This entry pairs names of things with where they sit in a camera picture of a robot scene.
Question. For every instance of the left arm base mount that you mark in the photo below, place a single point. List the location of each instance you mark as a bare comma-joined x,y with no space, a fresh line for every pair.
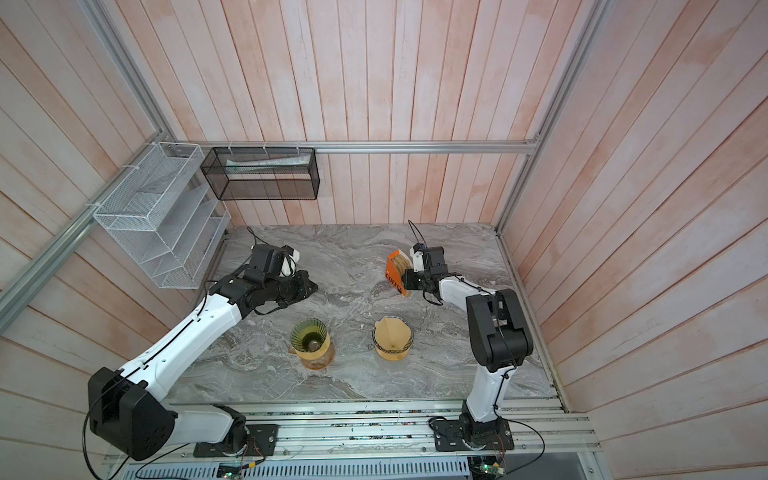
242,438

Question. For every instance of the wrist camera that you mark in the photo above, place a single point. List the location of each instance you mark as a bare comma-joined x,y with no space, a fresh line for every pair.
417,257
289,263

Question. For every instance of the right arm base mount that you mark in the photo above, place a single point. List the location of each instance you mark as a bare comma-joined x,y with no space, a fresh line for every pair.
465,433

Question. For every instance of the black wire mesh basket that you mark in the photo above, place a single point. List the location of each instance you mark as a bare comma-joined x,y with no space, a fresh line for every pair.
302,185

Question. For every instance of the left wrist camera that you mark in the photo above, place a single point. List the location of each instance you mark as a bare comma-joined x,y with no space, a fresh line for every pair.
289,263

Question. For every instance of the paper in black basket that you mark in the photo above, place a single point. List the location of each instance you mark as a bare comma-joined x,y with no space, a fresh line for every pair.
261,166

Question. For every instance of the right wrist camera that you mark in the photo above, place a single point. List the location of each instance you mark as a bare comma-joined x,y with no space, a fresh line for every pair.
417,257

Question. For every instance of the white wire mesh shelf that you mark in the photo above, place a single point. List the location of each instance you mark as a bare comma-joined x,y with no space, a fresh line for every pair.
167,222

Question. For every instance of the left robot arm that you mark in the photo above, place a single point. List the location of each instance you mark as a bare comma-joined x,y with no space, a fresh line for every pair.
126,406

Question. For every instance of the perforated cable duct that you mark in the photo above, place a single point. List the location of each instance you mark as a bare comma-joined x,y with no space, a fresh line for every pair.
373,468

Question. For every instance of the clear glass dripper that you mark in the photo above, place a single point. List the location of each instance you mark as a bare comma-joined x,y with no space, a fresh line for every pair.
393,340

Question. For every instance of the aluminium rail base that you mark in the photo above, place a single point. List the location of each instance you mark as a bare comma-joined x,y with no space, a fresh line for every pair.
549,441

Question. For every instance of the brown paper filter stack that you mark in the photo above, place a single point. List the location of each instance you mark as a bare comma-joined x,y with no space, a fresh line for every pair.
403,264

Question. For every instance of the orange glass pitcher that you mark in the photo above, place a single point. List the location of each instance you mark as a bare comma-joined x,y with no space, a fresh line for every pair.
318,365

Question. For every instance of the wooden ring dripper stand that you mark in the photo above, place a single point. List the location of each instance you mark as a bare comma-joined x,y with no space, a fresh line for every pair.
392,356

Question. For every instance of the orange coffee filter box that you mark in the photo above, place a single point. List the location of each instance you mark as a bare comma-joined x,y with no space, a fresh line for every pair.
393,276

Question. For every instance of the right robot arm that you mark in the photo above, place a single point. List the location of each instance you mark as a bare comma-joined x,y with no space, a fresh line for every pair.
500,338

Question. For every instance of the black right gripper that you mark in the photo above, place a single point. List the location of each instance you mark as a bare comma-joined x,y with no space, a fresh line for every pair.
409,283

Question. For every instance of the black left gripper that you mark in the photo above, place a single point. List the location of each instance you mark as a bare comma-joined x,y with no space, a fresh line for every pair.
304,284

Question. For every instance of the green glass dripper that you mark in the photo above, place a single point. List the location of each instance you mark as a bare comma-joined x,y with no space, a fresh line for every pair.
308,336

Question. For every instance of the brown paper coffee filter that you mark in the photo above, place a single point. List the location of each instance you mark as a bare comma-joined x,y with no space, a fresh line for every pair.
391,323

